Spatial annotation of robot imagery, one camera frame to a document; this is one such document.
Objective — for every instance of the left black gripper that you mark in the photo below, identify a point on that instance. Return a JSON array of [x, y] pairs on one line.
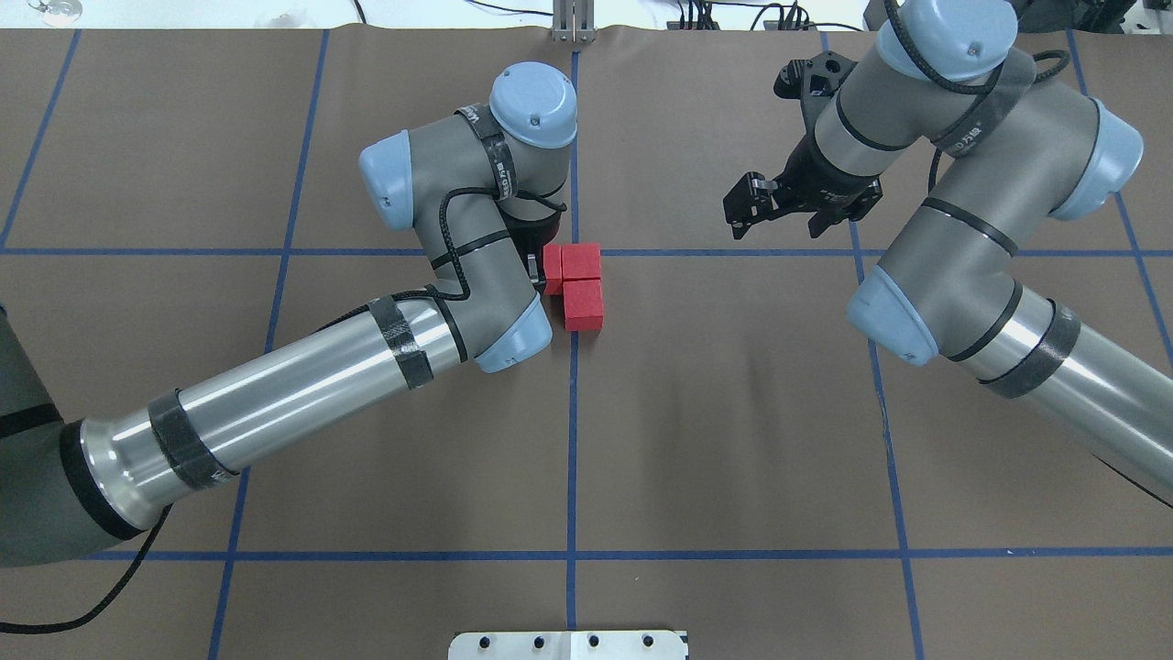
[[534, 240]]

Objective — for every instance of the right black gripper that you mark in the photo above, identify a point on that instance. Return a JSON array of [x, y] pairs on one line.
[[812, 176]]

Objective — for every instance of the red block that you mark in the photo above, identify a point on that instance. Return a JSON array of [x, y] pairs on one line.
[[581, 262], [552, 267], [583, 306]]

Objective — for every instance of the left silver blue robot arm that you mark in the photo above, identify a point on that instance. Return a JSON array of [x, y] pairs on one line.
[[481, 189]]

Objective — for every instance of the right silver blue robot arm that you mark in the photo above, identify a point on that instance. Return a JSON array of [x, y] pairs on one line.
[[1024, 148]]

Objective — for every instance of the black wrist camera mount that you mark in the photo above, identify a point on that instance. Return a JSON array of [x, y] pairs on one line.
[[814, 83]]

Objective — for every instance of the aluminium frame post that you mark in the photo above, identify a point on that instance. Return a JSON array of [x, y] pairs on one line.
[[573, 21]]

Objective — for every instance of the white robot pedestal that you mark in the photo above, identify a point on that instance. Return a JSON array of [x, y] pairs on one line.
[[597, 644]]

